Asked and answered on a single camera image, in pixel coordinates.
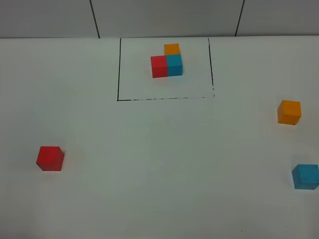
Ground blue template cube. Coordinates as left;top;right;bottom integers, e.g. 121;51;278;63
166;54;183;76

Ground orange template cube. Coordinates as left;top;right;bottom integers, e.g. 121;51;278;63
164;43;180;55

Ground red template cube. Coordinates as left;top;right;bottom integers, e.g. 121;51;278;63
151;55;168;78

